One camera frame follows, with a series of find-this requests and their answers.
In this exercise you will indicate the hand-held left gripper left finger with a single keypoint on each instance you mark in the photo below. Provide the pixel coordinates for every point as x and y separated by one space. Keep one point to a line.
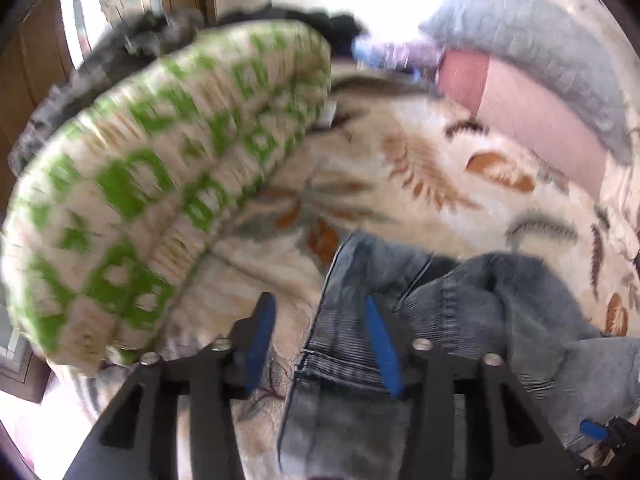
260 330

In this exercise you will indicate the beige leaf-print blanket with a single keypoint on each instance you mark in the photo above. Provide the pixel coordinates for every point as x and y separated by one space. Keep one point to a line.
425 170

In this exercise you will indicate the green and cream checked quilt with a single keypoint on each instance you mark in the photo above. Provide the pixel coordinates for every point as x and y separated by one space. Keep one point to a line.
150 185

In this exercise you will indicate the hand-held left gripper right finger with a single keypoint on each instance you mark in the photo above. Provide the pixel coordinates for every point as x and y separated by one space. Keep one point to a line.
382 345

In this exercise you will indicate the white fabric tag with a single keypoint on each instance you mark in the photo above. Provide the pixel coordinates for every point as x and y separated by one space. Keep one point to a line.
328 114

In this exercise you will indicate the pink pillow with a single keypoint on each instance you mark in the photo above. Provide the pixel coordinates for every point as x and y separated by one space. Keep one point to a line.
525 110

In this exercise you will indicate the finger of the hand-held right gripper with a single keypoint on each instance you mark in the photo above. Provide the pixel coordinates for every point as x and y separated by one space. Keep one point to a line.
592 429

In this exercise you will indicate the grey quilted cover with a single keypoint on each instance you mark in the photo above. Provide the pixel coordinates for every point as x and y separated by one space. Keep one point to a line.
525 20

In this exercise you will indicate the grey-blue denim pants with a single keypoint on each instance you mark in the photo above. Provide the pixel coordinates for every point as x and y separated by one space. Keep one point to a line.
450 300

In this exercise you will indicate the dark fuzzy blanket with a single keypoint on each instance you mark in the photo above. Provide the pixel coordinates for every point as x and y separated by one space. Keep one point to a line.
145 30

